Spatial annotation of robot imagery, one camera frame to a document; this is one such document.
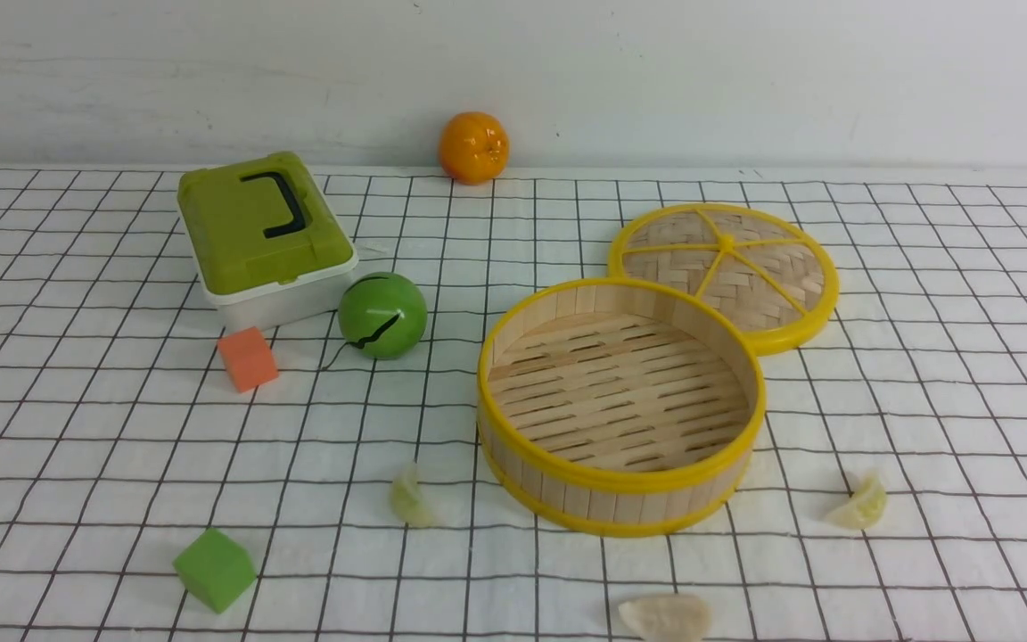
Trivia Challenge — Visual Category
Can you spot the orange foam cube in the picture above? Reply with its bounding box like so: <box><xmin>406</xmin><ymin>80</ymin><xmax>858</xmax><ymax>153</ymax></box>
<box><xmin>217</xmin><ymin>326</ymin><xmax>280</xmax><ymax>394</ymax></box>

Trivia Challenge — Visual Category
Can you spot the green ball with black crack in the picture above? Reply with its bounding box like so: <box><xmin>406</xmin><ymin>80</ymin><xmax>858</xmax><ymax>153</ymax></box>
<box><xmin>338</xmin><ymin>272</ymin><xmax>429</xmax><ymax>360</ymax></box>

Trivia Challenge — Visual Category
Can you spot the green lidded white box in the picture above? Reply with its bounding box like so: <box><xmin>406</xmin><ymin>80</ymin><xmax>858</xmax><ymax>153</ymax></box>
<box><xmin>177</xmin><ymin>152</ymin><xmax>358</xmax><ymax>333</ymax></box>

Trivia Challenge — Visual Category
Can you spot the bamboo steamer tray yellow rim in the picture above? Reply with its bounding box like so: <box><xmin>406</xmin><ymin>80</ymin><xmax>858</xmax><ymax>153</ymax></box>
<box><xmin>476</xmin><ymin>279</ymin><xmax>767</xmax><ymax>538</ymax></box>

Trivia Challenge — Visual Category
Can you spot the pale green dumpling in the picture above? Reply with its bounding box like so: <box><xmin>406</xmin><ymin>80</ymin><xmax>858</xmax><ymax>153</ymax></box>
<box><xmin>389</xmin><ymin>462</ymin><xmax>439</xmax><ymax>528</ymax></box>

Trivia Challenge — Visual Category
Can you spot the orange fruit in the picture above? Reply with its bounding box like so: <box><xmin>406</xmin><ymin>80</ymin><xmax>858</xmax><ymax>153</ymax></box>
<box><xmin>439</xmin><ymin>112</ymin><xmax>510</xmax><ymax>185</ymax></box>

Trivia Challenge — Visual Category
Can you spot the white dumpling front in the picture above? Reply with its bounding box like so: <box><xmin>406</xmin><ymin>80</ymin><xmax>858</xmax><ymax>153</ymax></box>
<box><xmin>617</xmin><ymin>593</ymin><xmax>712</xmax><ymax>641</ymax></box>

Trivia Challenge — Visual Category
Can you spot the pale yellow dumpling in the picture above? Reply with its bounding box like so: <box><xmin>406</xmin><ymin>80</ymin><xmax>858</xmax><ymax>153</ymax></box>
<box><xmin>824</xmin><ymin>470</ymin><xmax>888</xmax><ymax>530</ymax></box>

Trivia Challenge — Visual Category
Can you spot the woven bamboo steamer lid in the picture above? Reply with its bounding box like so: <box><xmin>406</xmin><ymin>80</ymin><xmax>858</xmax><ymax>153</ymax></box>
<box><xmin>607</xmin><ymin>202</ymin><xmax>841</xmax><ymax>355</ymax></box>

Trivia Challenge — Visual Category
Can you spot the green foam cube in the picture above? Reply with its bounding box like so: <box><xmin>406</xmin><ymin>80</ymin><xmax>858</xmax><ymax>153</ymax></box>
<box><xmin>172</xmin><ymin>528</ymin><xmax>258</xmax><ymax>613</ymax></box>

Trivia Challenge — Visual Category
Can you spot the checkered white tablecloth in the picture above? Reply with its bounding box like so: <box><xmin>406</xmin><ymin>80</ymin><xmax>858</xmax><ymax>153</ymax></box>
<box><xmin>0</xmin><ymin>168</ymin><xmax>1027</xmax><ymax>641</ymax></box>

